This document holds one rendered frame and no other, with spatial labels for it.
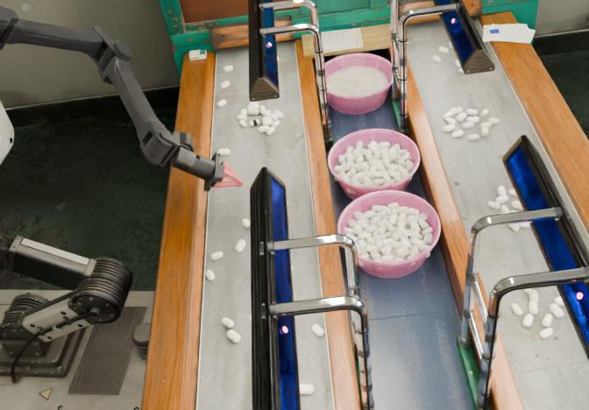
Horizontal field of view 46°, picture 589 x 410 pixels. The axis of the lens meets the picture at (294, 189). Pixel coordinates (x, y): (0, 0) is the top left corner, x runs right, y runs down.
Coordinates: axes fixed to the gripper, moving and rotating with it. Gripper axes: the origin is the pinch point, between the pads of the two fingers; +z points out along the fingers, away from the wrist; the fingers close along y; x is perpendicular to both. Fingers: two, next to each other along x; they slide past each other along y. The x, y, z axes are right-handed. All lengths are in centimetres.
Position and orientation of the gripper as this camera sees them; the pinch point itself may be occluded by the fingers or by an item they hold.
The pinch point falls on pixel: (239, 183)
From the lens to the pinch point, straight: 191.6
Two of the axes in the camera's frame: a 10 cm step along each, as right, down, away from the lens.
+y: -0.5, -6.7, 7.4
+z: 8.4, 3.7, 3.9
